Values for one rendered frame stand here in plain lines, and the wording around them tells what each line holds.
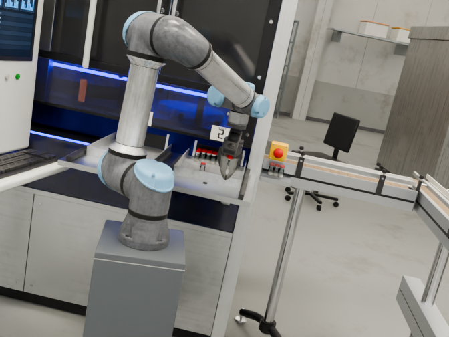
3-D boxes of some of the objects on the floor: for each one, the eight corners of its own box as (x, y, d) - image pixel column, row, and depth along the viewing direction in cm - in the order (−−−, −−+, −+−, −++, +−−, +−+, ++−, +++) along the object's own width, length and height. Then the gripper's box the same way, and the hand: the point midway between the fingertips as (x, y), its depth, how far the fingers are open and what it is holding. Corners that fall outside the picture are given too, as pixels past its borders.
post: (209, 345, 245) (312, -138, 195) (221, 348, 245) (328, -135, 194) (207, 352, 239) (313, -145, 189) (220, 356, 239) (329, -141, 188)
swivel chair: (332, 198, 550) (353, 115, 528) (343, 216, 494) (367, 124, 473) (279, 188, 549) (298, 104, 527) (284, 204, 493) (306, 111, 471)
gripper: (249, 124, 193) (238, 178, 198) (226, 119, 194) (215, 173, 199) (248, 128, 185) (236, 184, 190) (224, 122, 185) (212, 178, 190)
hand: (225, 176), depth 191 cm, fingers closed, pressing on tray
